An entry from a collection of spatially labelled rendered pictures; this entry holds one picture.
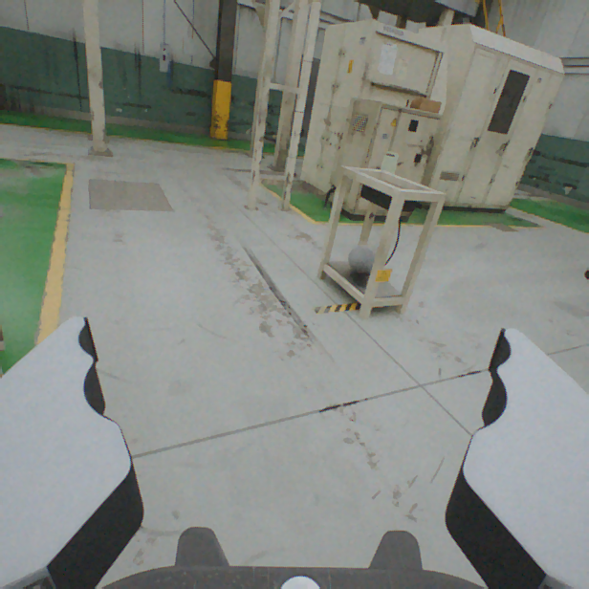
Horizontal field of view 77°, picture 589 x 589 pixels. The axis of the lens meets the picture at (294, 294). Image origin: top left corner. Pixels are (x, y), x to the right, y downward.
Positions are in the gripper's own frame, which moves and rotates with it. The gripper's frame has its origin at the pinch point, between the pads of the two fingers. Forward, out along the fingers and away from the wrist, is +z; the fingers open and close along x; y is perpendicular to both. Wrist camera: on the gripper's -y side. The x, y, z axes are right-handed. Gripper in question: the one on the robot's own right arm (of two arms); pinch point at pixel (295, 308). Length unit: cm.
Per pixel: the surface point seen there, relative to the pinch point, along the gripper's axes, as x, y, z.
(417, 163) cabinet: 145, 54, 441
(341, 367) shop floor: 27, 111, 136
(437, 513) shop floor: 51, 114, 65
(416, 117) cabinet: 132, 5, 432
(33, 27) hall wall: -488, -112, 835
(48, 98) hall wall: -492, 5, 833
